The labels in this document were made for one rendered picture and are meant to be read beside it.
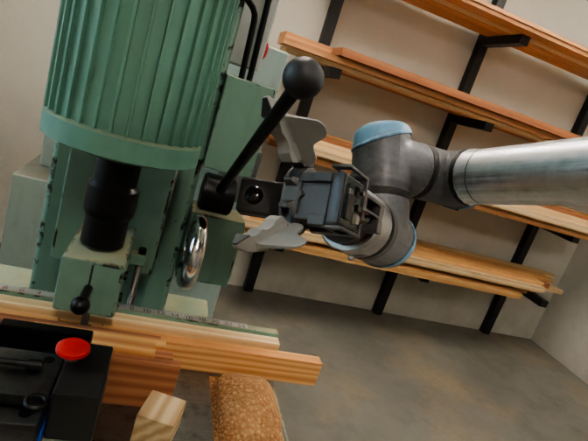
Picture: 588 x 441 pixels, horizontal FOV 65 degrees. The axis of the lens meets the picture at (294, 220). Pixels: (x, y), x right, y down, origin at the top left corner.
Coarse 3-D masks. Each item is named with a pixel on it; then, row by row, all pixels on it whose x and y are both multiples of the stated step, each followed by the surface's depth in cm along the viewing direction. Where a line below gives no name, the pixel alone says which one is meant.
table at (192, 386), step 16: (176, 384) 62; (192, 384) 63; (208, 384) 64; (272, 384) 68; (192, 400) 60; (208, 400) 61; (112, 416) 53; (128, 416) 54; (192, 416) 57; (208, 416) 58; (96, 432) 50; (112, 432) 51; (128, 432) 51; (176, 432) 54; (192, 432) 54; (208, 432) 55
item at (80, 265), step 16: (128, 240) 62; (64, 256) 53; (80, 256) 54; (96, 256) 55; (112, 256) 56; (128, 256) 58; (64, 272) 53; (80, 272) 53; (96, 272) 54; (112, 272) 54; (128, 272) 57; (64, 288) 54; (80, 288) 54; (96, 288) 54; (112, 288) 55; (64, 304) 54; (96, 304) 55; (112, 304) 56
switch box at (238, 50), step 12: (252, 0) 78; (264, 0) 78; (276, 0) 78; (240, 24) 78; (240, 36) 79; (264, 36) 80; (240, 48) 79; (252, 48) 80; (264, 48) 81; (240, 60) 80
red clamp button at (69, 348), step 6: (60, 342) 43; (66, 342) 43; (72, 342) 43; (78, 342) 44; (84, 342) 44; (60, 348) 42; (66, 348) 42; (72, 348) 43; (78, 348) 43; (84, 348) 43; (90, 348) 44; (60, 354) 42; (66, 354) 42; (72, 354) 42; (78, 354) 42; (84, 354) 43
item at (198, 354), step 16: (160, 336) 64; (176, 336) 65; (176, 352) 64; (192, 352) 64; (208, 352) 65; (224, 352) 66; (240, 352) 66; (256, 352) 68; (272, 352) 69; (288, 352) 70; (192, 368) 65; (208, 368) 66; (224, 368) 66; (240, 368) 67; (256, 368) 68; (272, 368) 68; (288, 368) 69; (304, 368) 70; (320, 368) 70; (304, 384) 70
